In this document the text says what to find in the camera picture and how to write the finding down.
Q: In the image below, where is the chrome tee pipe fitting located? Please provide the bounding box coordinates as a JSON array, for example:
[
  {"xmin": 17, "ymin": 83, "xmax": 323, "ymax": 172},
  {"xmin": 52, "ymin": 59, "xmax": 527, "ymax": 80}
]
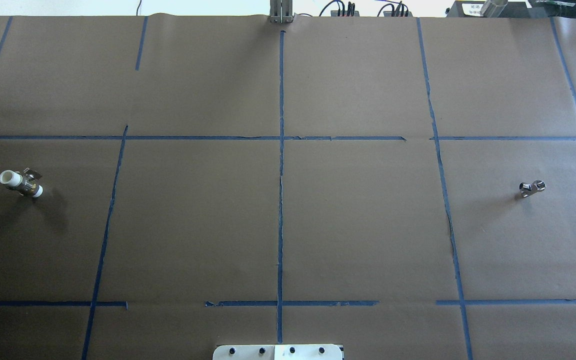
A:
[{"xmin": 518, "ymin": 180, "xmax": 547, "ymax": 198}]

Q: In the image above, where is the brass valve with white ends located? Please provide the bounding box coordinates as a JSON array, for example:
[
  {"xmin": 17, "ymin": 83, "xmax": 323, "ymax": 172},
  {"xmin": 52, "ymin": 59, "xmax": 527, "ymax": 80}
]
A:
[{"xmin": 0, "ymin": 168, "xmax": 44, "ymax": 198}]

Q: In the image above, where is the grey equipment box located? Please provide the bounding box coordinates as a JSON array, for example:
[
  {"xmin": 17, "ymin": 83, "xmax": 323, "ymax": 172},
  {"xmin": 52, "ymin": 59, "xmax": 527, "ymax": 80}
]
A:
[{"xmin": 445, "ymin": 0, "xmax": 550, "ymax": 19}]

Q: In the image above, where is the aluminium profile post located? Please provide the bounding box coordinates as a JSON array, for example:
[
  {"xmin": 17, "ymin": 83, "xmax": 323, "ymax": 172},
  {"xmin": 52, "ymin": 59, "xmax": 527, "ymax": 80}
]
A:
[{"xmin": 269, "ymin": 0, "xmax": 295, "ymax": 24}]

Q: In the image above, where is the black power strip with cables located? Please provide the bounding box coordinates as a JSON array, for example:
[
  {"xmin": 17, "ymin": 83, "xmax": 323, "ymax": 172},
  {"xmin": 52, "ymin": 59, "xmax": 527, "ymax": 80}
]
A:
[{"xmin": 317, "ymin": 0, "xmax": 413, "ymax": 18}]

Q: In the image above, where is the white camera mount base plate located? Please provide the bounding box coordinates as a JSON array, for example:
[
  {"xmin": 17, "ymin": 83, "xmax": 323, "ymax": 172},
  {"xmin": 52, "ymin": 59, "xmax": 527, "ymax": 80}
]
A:
[{"xmin": 212, "ymin": 343, "xmax": 345, "ymax": 360}]

